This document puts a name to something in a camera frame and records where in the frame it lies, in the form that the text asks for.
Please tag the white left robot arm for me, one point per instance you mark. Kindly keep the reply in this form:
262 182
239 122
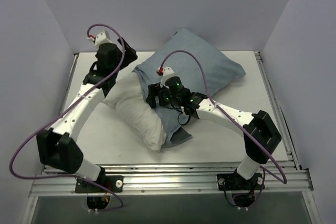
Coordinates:
57 145

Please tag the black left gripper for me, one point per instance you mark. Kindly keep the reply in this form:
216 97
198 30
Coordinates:
128 51

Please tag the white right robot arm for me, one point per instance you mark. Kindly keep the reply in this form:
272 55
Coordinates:
261 136

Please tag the grey-blue pillowcase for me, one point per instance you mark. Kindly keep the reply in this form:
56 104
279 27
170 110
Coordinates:
200 66

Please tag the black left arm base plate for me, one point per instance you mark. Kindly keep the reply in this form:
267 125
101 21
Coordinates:
113 183

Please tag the aluminium front mounting rail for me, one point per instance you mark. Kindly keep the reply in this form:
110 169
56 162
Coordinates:
171 180

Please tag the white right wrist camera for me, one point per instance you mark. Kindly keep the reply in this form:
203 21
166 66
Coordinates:
165 73

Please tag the white pillow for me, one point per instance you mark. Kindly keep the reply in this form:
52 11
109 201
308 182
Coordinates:
126 99

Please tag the aluminium right side rail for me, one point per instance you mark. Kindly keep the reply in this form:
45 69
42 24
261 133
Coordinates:
280 119

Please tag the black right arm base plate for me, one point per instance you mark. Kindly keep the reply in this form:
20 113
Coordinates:
234 182

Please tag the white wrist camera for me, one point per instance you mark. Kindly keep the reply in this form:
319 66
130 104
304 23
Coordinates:
102 37
165 73

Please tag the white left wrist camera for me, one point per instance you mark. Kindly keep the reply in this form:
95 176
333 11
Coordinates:
102 37

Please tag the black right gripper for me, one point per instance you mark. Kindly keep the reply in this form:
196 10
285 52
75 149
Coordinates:
151 95

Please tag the aluminium table edge rail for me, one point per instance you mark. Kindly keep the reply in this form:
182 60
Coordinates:
72 69

